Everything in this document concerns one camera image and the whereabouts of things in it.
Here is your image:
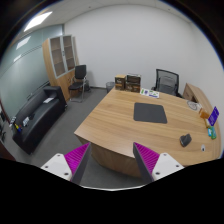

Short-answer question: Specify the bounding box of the white paper on sofa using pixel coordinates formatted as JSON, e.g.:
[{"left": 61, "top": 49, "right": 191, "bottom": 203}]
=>
[{"left": 43, "top": 98, "right": 54, "bottom": 103}]

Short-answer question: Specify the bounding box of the white sheet with coloured shapes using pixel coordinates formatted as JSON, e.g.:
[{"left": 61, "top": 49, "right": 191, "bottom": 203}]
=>
[{"left": 140, "top": 88, "right": 159, "bottom": 98}]

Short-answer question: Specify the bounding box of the wooden glass-door cabinet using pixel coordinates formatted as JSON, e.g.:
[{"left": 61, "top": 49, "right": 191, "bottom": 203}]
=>
[{"left": 42, "top": 35, "right": 76, "bottom": 101}]

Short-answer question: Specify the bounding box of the small white object on desk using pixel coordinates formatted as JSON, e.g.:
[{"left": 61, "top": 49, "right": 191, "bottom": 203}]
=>
[{"left": 201, "top": 144, "right": 206, "bottom": 152}]

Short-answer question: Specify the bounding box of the orange small box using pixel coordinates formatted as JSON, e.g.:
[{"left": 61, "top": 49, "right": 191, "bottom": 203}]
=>
[{"left": 199, "top": 109, "right": 210, "bottom": 119}]

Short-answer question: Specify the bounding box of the wooden office desk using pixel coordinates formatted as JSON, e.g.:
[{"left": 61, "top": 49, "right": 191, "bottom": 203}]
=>
[{"left": 75, "top": 89, "right": 221, "bottom": 177}]

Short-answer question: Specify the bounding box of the teal small object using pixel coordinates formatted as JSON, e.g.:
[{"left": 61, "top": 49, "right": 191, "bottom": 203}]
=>
[{"left": 208, "top": 126, "right": 217, "bottom": 139}]

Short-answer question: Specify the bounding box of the wooden side cabinet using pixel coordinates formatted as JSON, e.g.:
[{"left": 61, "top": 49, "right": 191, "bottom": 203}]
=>
[{"left": 183, "top": 83, "right": 213, "bottom": 113}]

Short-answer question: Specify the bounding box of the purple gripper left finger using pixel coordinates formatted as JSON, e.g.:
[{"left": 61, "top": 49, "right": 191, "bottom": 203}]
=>
[{"left": 42, "top": 142, "right": 91, "bottom": 185}]

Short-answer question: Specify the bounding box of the black leather sofa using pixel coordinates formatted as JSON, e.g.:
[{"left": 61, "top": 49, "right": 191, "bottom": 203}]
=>
[{"left": 12, "top": 86, "right": 67, "bottom": 154}]

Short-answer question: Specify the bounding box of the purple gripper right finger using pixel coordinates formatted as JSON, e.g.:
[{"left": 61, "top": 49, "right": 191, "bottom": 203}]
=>
[{"left": 133, "top": 142, "right": 183, "bottom": 184}]

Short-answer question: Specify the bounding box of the black computer mouse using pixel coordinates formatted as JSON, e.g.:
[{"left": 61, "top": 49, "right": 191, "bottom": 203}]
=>
[{"left": 180, "top": 134, "right": 192, "bottom": 147}]

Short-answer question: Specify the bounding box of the round white coaster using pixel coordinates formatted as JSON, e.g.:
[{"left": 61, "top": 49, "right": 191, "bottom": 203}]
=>
[{"left": 187, "top": 101, "right": 202, "bottom": 111}]

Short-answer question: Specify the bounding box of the black visitor chair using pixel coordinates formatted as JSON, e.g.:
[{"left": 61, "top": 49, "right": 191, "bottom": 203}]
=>
[{"left": 68, "top": 65, "right": 87, "bottom": 103}]

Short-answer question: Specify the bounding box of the black mesh office chair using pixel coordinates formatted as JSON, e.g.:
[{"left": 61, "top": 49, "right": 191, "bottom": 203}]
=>
[{"left": 152, "top": 69, "right": 181, "bottom": 97}]

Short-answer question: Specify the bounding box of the small brown cardboard box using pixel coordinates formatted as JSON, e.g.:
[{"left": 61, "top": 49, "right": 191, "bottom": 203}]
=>
[{"left": 115, "top": 74, "right": 126, "bottom": 90}]

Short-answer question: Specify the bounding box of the large brown cardboard box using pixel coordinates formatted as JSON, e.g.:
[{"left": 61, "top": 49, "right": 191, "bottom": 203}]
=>
[{"left": 125, "top": 82, "right": 140, "bottom": 93}]

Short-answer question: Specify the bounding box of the black box on top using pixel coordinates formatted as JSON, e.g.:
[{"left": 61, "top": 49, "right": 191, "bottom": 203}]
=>
[{"left": 126, "top": 74, "right": 141, "bottom": 84}]

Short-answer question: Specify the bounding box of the dark grey mouse pad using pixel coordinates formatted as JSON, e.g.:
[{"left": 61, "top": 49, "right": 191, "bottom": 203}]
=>
[{"left": 133, "top": 103, "right": 167, "bottom": 124}]

